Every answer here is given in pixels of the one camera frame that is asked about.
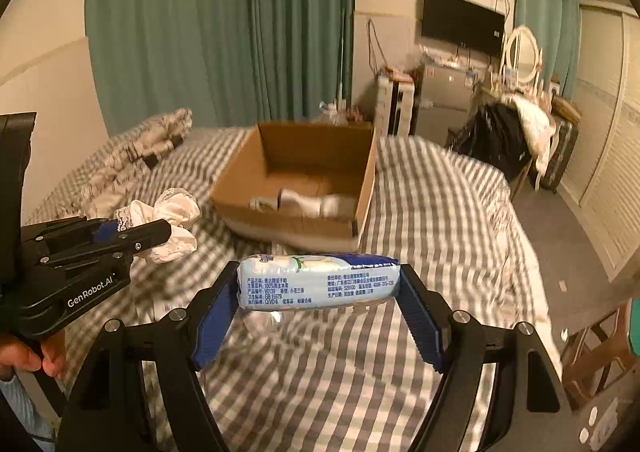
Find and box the cream lace cloth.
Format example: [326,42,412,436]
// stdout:
[113,186,202,265]

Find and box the blue white tissue pack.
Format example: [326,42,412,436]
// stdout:
[236,254,400,311]

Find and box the white sock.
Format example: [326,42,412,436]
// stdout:
[248,189,357,219]

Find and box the person's left hand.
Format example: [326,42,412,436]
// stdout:
[0,331,66,382]

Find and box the wooden stool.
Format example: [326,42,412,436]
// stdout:
[561,298,639,411]

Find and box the floral patterned pillow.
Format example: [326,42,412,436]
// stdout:
[52,108,192,219]

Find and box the grey checkered duvet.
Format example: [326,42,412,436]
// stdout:
[32,128,560,451]

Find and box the white louvered wardrobe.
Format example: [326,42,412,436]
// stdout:
[560,2,639,282]

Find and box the brown cardboard box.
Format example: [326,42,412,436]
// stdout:
[210,122,378,253]

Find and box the chair with piled clothes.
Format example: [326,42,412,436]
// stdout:
[446,94,560,190]

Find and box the green curtain left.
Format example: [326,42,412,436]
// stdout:
[85,0,355,134]

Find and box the green curtain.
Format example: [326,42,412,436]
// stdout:
[85,0,355,134]
[514,0,580,99]

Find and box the small grey refrigerator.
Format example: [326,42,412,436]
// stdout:
[414,65,478,146]

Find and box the white suitcase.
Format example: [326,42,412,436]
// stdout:
[374,71,414,137]

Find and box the white oval vanity mirror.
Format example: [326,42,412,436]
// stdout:
[500,25,544,94]

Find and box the green curtain right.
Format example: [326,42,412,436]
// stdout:
[514,0,580,99]

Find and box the black wall television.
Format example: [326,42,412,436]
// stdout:
[421,0,506,58]

